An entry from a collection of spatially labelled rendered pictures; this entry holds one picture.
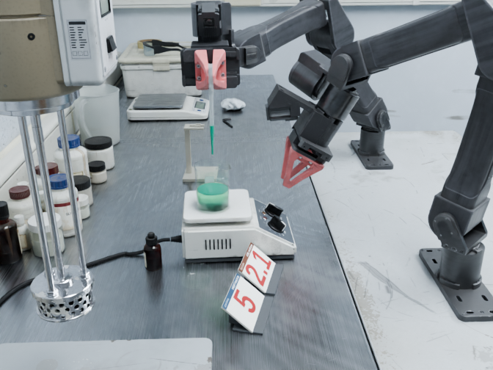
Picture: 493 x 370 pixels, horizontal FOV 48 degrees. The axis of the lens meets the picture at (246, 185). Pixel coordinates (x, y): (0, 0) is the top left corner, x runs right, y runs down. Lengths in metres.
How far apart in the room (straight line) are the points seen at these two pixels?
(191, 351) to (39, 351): 0.21
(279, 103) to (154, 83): 1.15
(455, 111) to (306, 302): 1.88
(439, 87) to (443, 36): 1.75
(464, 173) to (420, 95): 1.71
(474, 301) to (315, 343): 0.27
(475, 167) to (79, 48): 0.59
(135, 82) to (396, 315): 1.43
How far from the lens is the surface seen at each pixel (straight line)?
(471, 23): 0.82
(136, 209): 1.20
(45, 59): 0.52
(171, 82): 2.06
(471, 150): 0.87
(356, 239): 1.08
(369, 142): 1.46
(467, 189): 0.89
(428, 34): 0.87
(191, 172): 1.34
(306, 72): 1.00
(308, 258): 1.00
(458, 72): 2.61
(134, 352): 0.80
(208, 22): 0.99
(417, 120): 2.61
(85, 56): 0.51
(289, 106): 0.96
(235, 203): 1.00
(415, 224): 1.16
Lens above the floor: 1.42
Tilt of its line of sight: 24 degrees down
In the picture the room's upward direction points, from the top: straight up
